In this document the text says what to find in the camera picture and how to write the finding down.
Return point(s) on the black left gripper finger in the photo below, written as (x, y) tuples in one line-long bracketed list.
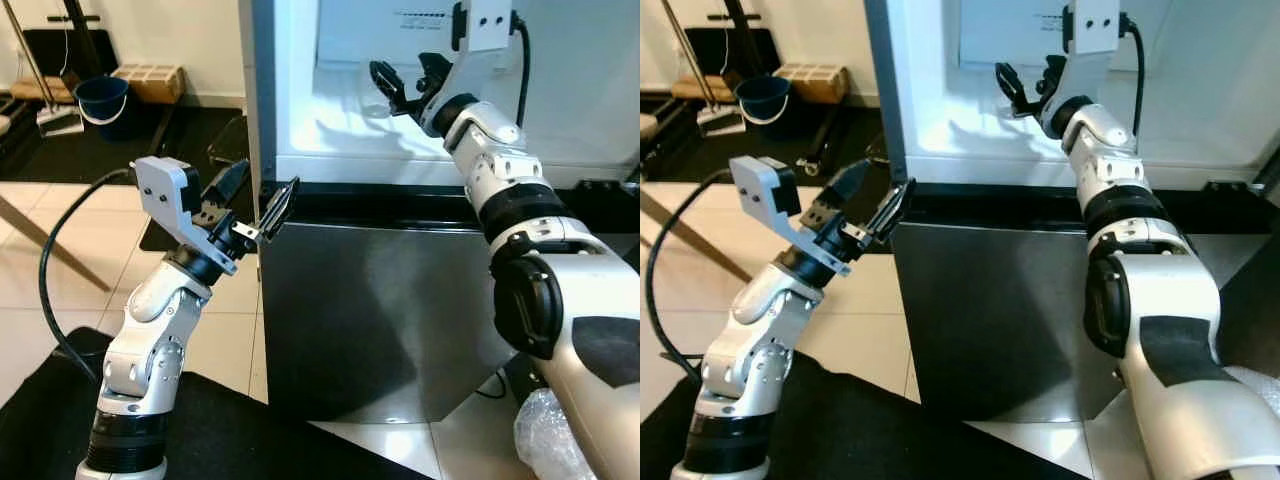
[(230, 187), (845, 187), (893, 210), (280, 208)]

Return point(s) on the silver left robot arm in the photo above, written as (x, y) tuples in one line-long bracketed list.
[(150, 350), (750, 350)]

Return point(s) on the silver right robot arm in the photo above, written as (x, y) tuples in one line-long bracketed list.
[(1150, 300), (560, 300)]

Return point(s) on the dark blue bucket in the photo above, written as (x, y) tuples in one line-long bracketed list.
[(100, 108), (762, 105)]

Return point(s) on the black floor mat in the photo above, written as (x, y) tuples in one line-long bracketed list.
[(60, 155), (700, 155)]

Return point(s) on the black metal stand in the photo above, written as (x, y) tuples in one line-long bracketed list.
[(740, 30), (75, 20)]

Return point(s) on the clear bubble wrap sheet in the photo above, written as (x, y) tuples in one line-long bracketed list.
[(1255, 385), (545, 440)]

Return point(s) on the light grey right wrist camera mount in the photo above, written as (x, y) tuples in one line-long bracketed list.
[(490, 25), (1095, 25)]

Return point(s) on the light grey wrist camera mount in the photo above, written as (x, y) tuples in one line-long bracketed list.
[(165, 195), (760, 195), (490, 25), (1095, 25)]

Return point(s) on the light grey left wrist camera mount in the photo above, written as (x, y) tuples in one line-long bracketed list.
[(760, 195), (165, 195)]

